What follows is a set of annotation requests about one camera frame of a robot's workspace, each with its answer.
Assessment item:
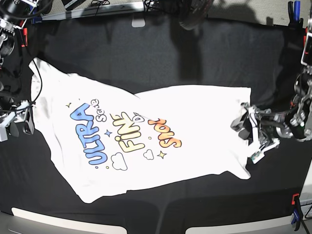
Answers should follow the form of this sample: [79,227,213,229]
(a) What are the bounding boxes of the black tablecloth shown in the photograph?
[0,15,312,234]

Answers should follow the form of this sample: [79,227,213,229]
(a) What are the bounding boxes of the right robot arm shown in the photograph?
[0,0,39,142]

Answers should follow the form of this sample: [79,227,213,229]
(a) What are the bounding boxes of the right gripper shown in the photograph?
[0,100,34,137]

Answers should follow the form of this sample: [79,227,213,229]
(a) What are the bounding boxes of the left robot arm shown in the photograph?
[231,19,312,156]

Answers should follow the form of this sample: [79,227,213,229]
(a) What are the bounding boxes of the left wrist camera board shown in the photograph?
[250,151,265,164]

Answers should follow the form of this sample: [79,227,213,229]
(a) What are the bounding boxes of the red clamp top left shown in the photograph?
[20,28,28,47]

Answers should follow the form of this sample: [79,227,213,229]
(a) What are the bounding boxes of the red blue clamp bottom right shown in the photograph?
[291,193,303,232]

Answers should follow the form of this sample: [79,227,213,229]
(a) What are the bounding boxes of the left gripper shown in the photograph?
[231,102,280,154]

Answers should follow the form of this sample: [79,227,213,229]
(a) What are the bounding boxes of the white printed t-shirt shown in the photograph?
[29,58,251,203]

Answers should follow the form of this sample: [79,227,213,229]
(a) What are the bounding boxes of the red clamp top right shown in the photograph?
[303,27,308,54]

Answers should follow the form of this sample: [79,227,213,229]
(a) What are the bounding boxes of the blue clamp top right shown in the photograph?
[288,0,303,28]

